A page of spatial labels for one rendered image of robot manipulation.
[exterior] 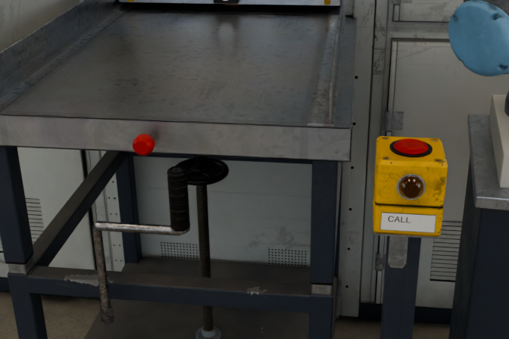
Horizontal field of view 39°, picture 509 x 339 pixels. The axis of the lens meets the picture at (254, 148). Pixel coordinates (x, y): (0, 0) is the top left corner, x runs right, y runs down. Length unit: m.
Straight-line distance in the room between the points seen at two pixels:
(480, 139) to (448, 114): 0.47
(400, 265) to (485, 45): 0.36
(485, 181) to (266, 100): 0.36
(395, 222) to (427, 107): 0.92
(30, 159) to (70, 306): 0.46
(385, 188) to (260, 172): 1.04
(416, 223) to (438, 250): 1.08
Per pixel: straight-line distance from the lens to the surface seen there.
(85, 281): 1.33
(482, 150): 1.28
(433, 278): 2.00
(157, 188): 1.96
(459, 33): 1.13
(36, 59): 1.42
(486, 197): 1.13
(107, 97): 1.23
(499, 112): 1.31
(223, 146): 1.11
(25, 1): 1.66
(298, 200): 1.91
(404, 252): 0.93
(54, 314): 2.18
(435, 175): 0.86
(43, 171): 2.03
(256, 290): 1.27
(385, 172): 0.86
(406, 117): 1.79
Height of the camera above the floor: 1.25
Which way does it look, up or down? 24 degrees down
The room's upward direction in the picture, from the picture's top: 1 degrees counter-clockwise
